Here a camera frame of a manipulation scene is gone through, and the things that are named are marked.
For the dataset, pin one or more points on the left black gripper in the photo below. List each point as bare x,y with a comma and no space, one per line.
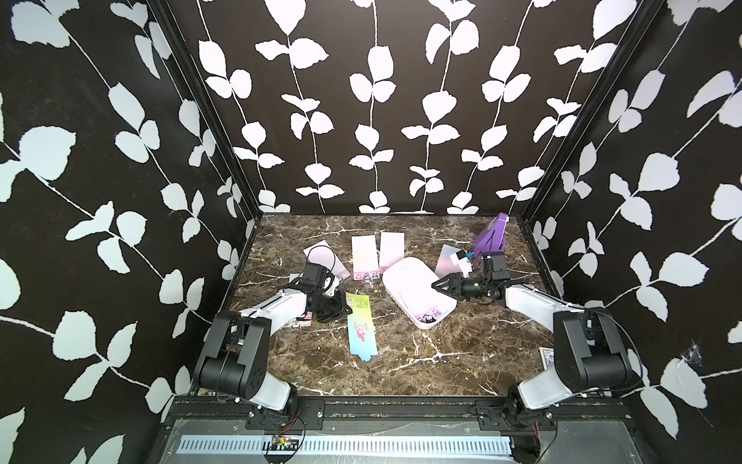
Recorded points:
340,307

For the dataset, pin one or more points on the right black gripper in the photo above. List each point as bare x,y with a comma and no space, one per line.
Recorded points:
456,282

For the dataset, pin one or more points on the green blue sticker sheet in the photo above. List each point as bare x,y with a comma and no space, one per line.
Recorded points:
361,328

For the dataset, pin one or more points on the pink-blue gradient sticker sheet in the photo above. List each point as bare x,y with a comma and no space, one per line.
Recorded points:
447,262

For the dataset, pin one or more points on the purple sticker sheet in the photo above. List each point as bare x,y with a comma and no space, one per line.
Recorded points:
322,254

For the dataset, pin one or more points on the white sticker sheet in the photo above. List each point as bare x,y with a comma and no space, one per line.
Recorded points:
365,258

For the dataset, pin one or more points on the white plastic storage box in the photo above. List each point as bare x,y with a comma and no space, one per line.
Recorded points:
409,283

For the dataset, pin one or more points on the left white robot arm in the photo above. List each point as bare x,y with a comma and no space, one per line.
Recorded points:
234,358

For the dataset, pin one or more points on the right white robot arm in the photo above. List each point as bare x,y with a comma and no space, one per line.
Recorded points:
589,350

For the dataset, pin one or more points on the blue playing card box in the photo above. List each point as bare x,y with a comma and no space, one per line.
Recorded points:
547,356

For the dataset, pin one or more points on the purple plastic stand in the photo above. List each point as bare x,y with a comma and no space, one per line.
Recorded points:
492,237

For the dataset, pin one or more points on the small circuit board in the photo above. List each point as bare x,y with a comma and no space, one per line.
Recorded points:
283,443

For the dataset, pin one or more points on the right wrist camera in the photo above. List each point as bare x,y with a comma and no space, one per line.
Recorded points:
492,265

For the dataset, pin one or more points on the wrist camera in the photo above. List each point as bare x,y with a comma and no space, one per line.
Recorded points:
317,278
492,265

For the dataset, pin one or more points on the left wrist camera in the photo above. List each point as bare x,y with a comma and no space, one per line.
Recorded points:
317,278

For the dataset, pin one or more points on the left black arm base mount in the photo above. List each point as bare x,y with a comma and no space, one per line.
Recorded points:
304,413

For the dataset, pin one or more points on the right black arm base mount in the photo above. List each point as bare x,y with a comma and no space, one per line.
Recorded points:
507,415

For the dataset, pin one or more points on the white perforated cable duct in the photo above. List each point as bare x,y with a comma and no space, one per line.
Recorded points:
383,446

